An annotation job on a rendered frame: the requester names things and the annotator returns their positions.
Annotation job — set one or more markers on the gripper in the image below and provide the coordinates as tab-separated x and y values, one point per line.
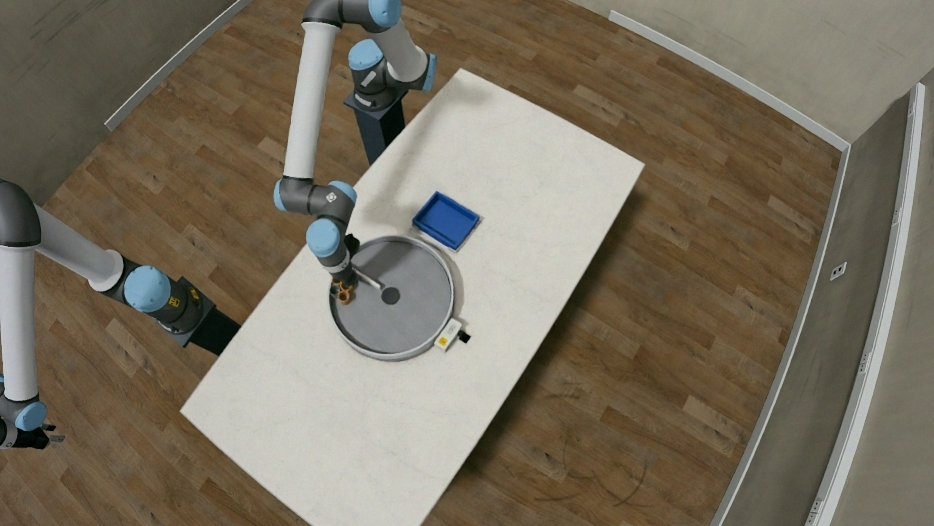
33	439
345	276

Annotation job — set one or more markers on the white wall socket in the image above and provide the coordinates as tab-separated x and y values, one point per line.
838	271

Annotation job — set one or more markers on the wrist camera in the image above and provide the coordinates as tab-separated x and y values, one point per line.
352	245

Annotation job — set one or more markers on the blue crate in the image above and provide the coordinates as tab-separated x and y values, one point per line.
445	221

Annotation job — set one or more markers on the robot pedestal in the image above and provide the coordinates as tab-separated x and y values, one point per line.
379	135
215	332

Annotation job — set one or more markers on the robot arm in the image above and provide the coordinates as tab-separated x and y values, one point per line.
18	321
310	102

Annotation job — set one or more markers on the white control box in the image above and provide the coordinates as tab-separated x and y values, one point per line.
446	338

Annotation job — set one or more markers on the grey turntable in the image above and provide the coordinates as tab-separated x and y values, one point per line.
405	310

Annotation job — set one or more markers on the white table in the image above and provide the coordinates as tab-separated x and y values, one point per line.
511	219

